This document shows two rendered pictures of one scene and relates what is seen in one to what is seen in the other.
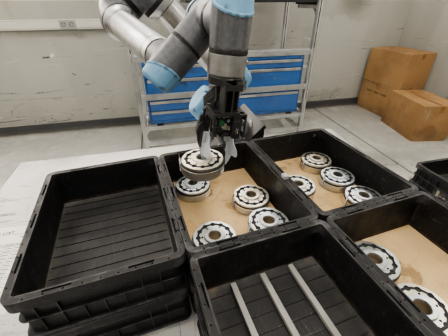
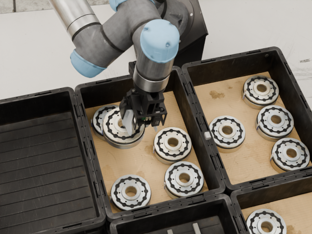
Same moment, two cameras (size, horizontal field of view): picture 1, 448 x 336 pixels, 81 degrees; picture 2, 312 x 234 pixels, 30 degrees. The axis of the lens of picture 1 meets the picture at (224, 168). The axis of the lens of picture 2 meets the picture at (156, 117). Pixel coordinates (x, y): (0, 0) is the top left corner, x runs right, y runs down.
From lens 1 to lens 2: 0.90 m
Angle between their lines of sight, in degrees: 25
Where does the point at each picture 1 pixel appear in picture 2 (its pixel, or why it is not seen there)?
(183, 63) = (110, 60)
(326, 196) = (256, 145)
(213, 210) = (132, 154)
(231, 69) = (154, 88)
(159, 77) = (87, 72)
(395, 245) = (298, 211)
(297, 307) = not seen: outside the picture
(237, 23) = (161, 65)
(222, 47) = (147, 76)
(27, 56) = not seen: outside the picture
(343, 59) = not seen: outside the picture
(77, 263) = (7, 205)
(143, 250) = (64, 197)
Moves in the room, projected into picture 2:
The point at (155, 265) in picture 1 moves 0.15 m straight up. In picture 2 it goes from (83, 227) to (79, 200)
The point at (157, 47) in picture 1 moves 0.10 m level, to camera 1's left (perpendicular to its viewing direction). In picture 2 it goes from (87, 42) to (40, 38)
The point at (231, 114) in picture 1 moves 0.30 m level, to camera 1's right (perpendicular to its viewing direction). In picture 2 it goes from (152, 114) to (288, 126)
